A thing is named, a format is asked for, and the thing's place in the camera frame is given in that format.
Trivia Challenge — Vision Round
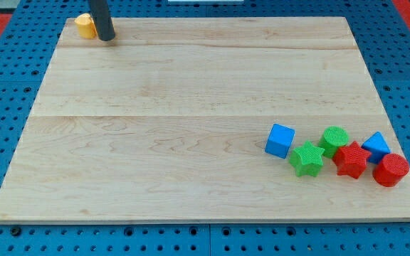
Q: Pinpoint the wooden board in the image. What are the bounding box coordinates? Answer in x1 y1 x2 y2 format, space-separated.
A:
0 16 410 225

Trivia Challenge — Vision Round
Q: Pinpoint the red star block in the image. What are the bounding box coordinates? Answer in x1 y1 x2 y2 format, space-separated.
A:
332 141 372 179

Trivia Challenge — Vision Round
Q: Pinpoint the red cylinder block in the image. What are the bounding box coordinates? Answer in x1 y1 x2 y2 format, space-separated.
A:
372 153 410 187

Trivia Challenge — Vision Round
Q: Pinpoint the blue triangle block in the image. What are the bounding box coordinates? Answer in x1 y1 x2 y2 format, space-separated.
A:
362 132 391 164

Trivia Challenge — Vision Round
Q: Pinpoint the blue cube block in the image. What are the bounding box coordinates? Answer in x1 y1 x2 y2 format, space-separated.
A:
265 124 295 159

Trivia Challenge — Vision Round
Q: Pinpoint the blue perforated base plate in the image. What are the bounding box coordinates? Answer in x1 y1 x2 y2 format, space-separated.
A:
0 0 410 255

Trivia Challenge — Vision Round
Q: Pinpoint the yellow block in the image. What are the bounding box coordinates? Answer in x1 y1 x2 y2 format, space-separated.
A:
74 13 97 39

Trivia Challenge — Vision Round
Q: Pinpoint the green cylinder block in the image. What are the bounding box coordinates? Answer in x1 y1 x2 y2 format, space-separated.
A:
317 126 349 159

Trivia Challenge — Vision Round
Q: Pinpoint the green star block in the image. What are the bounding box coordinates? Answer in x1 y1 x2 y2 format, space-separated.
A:
289 141 325 177

